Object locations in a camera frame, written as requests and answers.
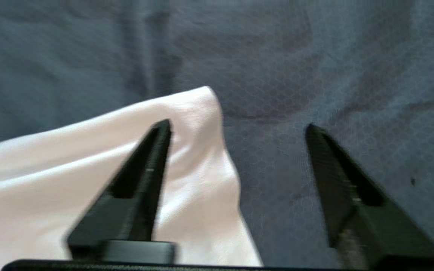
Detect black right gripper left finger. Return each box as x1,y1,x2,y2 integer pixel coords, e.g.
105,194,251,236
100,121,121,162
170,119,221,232
67,119,177,264

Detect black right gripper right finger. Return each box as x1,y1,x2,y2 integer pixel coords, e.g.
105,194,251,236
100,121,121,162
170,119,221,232
305,123,434,270

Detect white t-shirt blue print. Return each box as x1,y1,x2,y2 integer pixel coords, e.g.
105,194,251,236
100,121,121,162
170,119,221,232
0,86,264,271

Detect blue bed with headboard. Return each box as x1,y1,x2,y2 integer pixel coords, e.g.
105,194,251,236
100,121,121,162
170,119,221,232
0,0,434,270

